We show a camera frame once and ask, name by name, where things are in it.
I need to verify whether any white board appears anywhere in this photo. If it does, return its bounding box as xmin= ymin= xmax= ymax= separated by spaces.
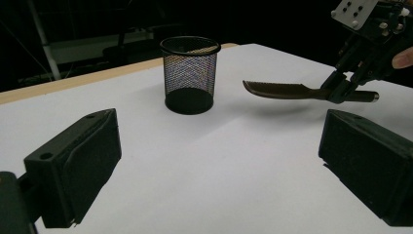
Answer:
xmin=0 ymin=43 xmax=413 ymax=234

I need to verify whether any dark brown handled comb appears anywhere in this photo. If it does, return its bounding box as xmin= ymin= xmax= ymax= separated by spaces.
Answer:
xmin=242 ymin=80 xmax=380 ymax=103

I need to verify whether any light wooden table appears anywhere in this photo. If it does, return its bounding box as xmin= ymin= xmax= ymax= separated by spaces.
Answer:
xmin=0 ymin=42 xmax=240 ymax=105

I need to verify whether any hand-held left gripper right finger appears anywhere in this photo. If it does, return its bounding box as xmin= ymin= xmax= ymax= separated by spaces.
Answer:
xmin=318 ymin=108 xmax=413 ymax=227

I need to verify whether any black mesh pen cup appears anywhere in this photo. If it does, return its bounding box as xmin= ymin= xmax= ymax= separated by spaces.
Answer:
xmin=159 ymin=35 xmax=222 ymax=116

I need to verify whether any white desk leg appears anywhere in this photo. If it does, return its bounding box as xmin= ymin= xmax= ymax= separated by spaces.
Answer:
xmin=27 ymin=0 xmax=62 ymax=82

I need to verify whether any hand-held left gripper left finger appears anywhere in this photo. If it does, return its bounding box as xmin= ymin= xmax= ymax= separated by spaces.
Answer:
xmin=22 ymin=107 xmax=123 ymax=229

